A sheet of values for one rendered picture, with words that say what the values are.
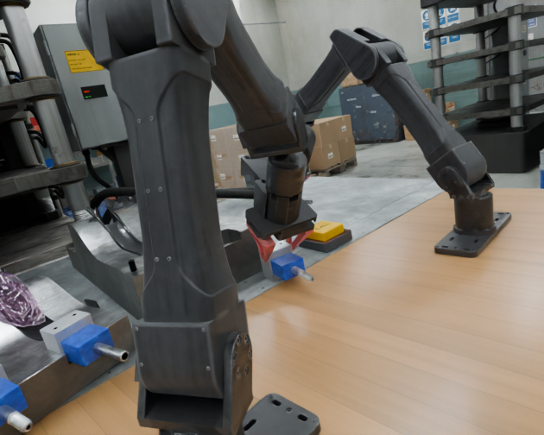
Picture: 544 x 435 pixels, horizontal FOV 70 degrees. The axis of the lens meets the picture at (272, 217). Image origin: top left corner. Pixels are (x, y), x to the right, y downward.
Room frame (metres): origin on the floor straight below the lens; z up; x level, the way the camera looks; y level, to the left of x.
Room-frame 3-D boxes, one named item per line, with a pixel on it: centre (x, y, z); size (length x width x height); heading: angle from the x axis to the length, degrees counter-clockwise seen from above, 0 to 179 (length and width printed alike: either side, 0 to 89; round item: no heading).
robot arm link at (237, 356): (0.27, 0.09, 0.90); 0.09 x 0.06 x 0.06; 68
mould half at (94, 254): (0.83, 0.27, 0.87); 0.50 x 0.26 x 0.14; 37
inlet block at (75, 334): (0.44, 0.25, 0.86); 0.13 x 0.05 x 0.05; 54
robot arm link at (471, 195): (0.67, -0.35, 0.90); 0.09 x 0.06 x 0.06; 125
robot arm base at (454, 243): (0.66, -0.36, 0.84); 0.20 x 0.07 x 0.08; 132
